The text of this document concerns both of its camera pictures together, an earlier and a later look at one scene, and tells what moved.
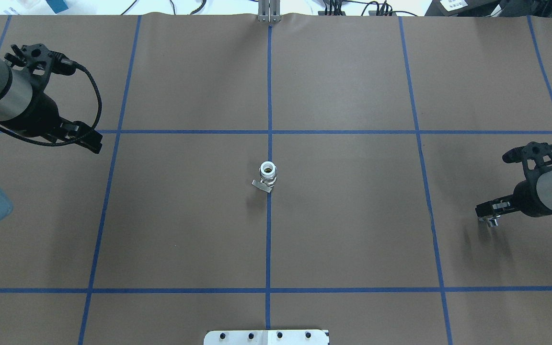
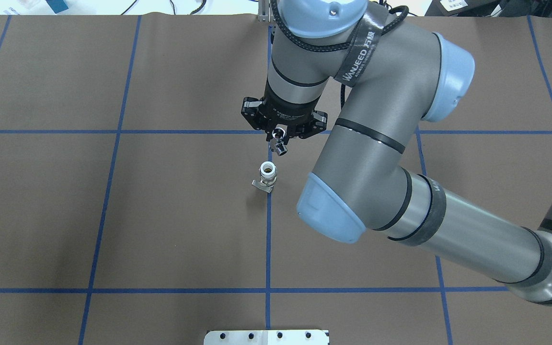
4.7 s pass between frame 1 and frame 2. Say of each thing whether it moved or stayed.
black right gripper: moved
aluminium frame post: stayed
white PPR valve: stayed
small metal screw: moved
